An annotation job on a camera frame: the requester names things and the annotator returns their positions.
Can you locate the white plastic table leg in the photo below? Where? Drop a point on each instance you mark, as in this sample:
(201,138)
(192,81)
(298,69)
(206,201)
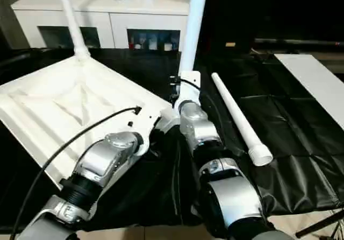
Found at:
(72,22)
(192,35)
(242,121)

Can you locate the white plastic table top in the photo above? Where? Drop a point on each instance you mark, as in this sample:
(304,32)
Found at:
(53,102)

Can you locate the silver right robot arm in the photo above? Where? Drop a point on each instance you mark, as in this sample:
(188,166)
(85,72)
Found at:
(199,127)

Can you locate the black mat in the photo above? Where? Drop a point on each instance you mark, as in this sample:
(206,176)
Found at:
(134,197)

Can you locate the small yellow tag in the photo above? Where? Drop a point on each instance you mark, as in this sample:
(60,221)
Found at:
(230,44)

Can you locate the white cabinet with glass doors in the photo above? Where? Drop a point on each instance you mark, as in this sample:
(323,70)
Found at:
(147,22)

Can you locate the black bar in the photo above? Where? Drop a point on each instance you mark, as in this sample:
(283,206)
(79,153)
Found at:
(295,41)

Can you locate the white board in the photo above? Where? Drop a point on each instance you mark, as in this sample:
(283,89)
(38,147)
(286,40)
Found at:
(309,76)

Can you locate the grey curtain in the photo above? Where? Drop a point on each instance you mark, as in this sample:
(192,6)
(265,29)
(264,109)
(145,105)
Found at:
(10,14)

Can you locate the black stand leg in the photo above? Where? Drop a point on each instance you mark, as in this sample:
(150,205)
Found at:
(317,224)

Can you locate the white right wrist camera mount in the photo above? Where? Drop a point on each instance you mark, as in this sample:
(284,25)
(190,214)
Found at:
(190,89)

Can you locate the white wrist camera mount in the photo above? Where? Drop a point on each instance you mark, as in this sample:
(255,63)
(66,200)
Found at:
(145,119)
(190,89)

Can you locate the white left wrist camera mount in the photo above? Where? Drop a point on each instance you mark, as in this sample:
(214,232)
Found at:
(145,119)

